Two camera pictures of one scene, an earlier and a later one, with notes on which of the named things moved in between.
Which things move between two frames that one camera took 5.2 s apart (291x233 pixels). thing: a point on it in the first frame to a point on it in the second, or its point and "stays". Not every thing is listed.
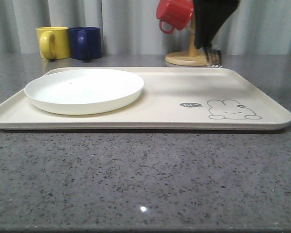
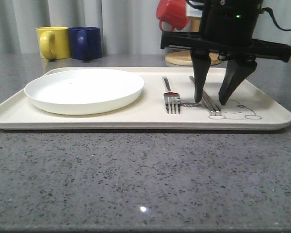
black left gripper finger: [209, 16] to [201, 60]
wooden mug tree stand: [192, 58] stays
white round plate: [82, 91] stays
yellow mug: [54, 42] stays
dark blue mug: [85, 42] stays
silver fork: [214, 58] to [172, 100]
